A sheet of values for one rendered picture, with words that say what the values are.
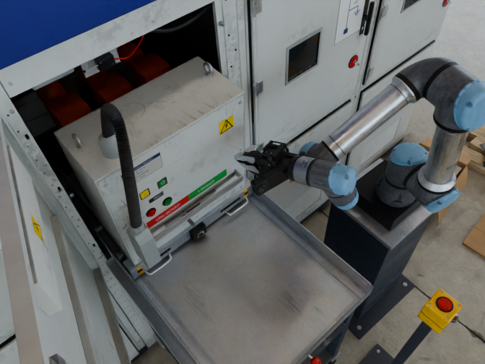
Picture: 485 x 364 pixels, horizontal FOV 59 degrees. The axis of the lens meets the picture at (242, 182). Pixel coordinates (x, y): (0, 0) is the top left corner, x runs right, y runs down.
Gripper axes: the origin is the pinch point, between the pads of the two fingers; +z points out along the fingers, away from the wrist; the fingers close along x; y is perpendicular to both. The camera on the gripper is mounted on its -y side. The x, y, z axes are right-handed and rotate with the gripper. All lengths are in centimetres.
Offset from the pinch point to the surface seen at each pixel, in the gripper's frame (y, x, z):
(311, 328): -18, -48, -26
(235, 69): 24.9, 13.7, 13.5
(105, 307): -49, -31, 31
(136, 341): -43, -94, 61
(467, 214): 123, -137, -40
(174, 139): -11.5, 14.7, 8.1
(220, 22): 20.7, 31.8, 9.7
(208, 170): -1.5, -6.7, 12.4
